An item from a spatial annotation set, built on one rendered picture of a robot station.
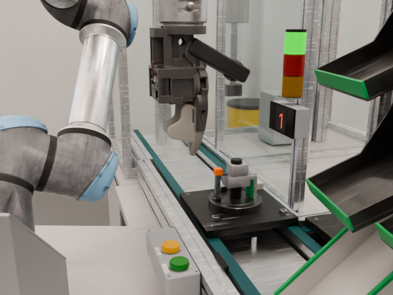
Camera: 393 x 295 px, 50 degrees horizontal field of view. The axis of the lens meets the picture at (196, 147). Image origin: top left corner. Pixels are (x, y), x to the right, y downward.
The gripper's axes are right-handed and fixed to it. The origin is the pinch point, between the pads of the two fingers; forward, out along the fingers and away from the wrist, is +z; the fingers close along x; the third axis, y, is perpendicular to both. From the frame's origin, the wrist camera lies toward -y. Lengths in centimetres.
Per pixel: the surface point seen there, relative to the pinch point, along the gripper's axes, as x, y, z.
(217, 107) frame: -80, -33, 10
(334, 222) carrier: -12.1, -38.4, 25.5
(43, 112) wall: -397, 44, 68
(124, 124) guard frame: -86, 1, 15
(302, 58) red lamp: -21.5, -32.3, -12.7
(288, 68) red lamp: -22.7, -29.5, -10.4
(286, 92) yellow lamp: -22.8, -29.5, -4.7
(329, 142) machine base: -107, -103, 36
